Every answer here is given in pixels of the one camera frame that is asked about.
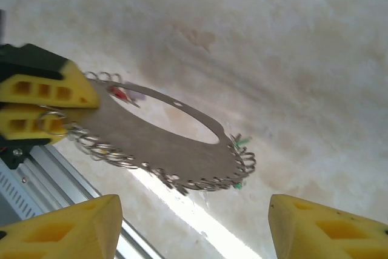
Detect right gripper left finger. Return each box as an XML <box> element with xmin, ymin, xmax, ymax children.
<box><xmin>0</xmin><ymin>193</ymin><xmax>124</xmax><ymax>259</ymax></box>

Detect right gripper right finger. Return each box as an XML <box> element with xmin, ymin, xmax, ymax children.
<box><xmin>268</xmin><ymin>193</ymin><xmax>388</xmax><ymax>259</ymax></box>

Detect key ring with coloured keys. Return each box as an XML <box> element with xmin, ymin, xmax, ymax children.
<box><xmin>65</xmin><ymin>72</ymin><xmax>258</xmax><ymax>195</ymax></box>

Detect key with red tag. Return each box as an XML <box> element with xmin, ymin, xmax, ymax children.
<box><xmin>109</xmin><ymin>85</ymin><xmax>135</xmax><ymax>104</ymax></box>

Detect ringed key with blue tag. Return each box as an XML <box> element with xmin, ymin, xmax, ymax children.
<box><xmin>125</xmin><ymin>82</ymin><xmax>148</xmax><ymax>104</ymax></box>

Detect key with green tag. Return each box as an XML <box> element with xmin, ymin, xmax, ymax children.
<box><xmin>229</xmin><ymin>132</ymin><xmax>253</xmax><ymax>190</ymax></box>

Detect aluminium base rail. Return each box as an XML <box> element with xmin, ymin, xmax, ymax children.
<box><xmin>0</xmin><ymin>144</ymin><xmax>166</xmax><ymax>259</ymax></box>

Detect white slotted cable duct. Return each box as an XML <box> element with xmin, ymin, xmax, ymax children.
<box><xmin>0</xmin><ymin>161</ymin><xmax>42</xmax><ymax>222</ymax></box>

